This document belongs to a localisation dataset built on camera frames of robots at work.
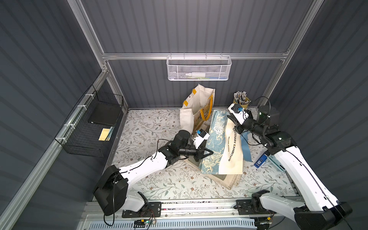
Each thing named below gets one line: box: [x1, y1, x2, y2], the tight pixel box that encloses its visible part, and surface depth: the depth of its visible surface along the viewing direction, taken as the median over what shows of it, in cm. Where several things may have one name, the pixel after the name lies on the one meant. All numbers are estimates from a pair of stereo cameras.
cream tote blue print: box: [199, 109, 253, 175], surface depth 71 cm
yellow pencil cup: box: [232, 96, 250, 110], surface depth 103 cm
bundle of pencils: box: [233, 90, 252, 105], surface depth 104 cm
